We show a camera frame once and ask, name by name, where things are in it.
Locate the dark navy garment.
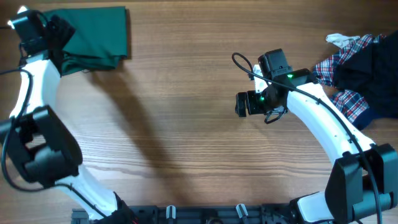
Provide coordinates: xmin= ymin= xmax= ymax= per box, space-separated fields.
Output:
xmin=343 ymin=32 xmax=397 ymax=118

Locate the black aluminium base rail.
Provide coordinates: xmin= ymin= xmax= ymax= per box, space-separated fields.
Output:
xmin=70 ymin=202 xmax=299 ymax=224

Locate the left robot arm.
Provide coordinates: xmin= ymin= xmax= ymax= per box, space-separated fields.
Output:
xmin=1 ymin=7 xmax=139 ymax=223

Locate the white cloth piece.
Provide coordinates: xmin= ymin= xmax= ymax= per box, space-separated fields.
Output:
xmin=325 ymin=33 xmax=361 ymax=49

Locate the green cloth garment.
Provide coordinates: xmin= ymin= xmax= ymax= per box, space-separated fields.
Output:
xmin=44 ymin=6 xmax=129 ymax=75

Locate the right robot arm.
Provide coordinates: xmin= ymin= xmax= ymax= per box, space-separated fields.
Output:
xmin=235 ymin=66 xmax=397 ymax=223

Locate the plaid red blue garment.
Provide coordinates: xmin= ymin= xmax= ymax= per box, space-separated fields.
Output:
xmin=313 ymin=34 xmax=386 ymax=129

